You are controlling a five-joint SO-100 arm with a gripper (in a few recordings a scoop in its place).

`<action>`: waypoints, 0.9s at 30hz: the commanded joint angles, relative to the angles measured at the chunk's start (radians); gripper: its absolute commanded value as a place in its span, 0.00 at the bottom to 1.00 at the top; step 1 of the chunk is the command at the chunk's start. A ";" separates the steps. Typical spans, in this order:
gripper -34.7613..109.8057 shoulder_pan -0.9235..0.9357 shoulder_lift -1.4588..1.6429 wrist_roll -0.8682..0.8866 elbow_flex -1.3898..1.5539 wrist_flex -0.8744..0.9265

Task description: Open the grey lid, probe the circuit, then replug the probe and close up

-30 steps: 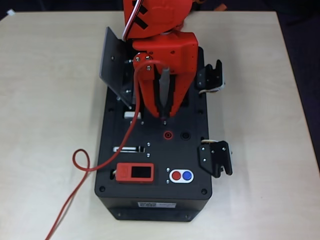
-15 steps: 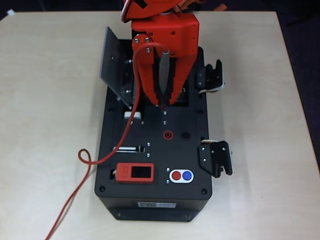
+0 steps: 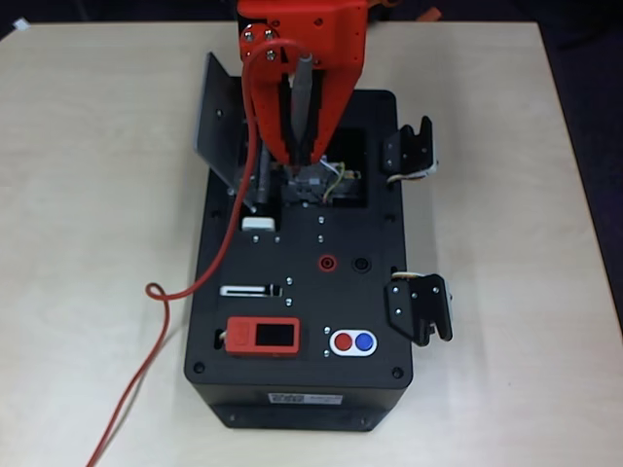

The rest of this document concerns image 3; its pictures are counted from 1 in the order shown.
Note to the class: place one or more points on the blue push button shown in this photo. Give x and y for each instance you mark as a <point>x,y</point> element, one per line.
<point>364,341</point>

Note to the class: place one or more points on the red push button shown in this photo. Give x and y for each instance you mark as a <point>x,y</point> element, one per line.
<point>344,341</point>

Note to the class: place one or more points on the grey test probe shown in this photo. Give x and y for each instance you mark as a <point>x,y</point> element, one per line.
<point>303,82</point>

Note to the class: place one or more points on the white slider rail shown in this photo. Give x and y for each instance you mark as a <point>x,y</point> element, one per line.
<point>238,291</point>

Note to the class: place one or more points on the small white connector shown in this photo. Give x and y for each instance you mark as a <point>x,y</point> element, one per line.
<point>20,24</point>

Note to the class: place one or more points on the red display module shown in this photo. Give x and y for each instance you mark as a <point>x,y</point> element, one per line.
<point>263,335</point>

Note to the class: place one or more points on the white label sticker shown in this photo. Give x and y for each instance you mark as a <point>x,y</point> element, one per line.
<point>305,399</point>

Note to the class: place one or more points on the white slider block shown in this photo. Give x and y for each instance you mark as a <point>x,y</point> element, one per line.
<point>258,224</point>

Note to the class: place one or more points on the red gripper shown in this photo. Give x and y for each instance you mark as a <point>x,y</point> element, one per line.
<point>336,73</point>

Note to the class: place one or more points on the grey hinged door panel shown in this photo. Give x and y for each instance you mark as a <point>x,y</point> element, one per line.
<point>219,126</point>

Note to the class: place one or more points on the black task box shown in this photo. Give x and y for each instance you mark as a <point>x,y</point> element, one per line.
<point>302,311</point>

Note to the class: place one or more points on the white button housing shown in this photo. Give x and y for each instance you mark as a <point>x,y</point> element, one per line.
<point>332,342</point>

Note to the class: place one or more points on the small orange plastic part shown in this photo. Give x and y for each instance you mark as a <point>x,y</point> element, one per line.
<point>429,14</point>

